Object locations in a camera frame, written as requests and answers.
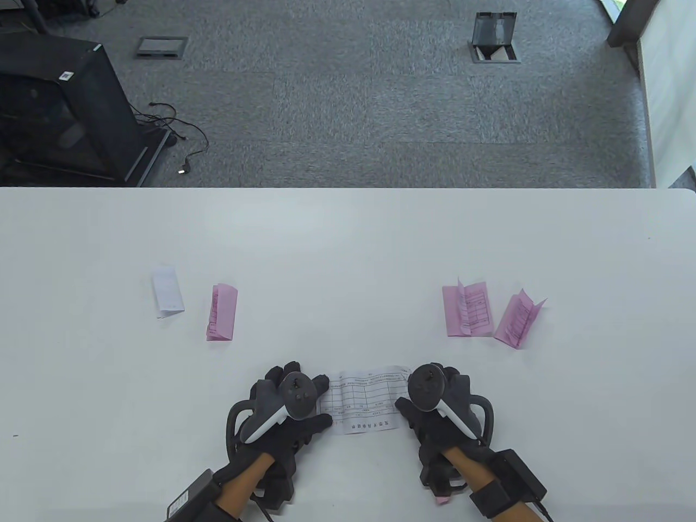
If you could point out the person's right hand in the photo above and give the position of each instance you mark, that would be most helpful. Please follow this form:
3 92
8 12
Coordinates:
435 429

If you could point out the person's left hand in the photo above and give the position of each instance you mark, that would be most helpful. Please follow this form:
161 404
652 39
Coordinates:
321 380

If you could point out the white invoice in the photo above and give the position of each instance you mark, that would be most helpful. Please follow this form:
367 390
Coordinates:
167 291
364 402

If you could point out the pink invoice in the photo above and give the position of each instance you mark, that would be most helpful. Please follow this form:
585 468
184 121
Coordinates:
462 307
222 312
516 321

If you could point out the person's right forearm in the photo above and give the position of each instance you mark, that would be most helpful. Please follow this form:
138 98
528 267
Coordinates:
467 467

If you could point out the person's left forearm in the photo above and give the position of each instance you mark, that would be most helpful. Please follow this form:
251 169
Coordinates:
244 486

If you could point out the black forearm battery box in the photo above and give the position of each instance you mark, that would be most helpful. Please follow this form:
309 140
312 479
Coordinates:
516 473
187 495

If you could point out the grey tracking controller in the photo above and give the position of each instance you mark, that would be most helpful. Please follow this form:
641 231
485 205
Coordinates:
427 383
296 391

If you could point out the black equipment cabinet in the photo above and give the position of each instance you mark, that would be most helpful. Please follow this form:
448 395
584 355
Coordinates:
81 109

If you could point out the closed grey floor socket box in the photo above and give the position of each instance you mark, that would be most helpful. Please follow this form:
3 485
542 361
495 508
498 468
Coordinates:
161 47

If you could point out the open grey floor socket box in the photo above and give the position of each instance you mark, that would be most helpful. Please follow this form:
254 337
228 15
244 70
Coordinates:
493 30

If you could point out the white partition panel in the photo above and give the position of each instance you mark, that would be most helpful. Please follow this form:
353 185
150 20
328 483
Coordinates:
671 81

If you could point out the dark furniture base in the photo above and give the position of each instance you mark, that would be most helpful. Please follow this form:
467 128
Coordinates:
54 8

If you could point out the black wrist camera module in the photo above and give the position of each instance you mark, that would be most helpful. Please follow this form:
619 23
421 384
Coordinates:
435 473
274 484

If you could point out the dark grey post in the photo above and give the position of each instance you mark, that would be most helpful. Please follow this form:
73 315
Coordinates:
631 22

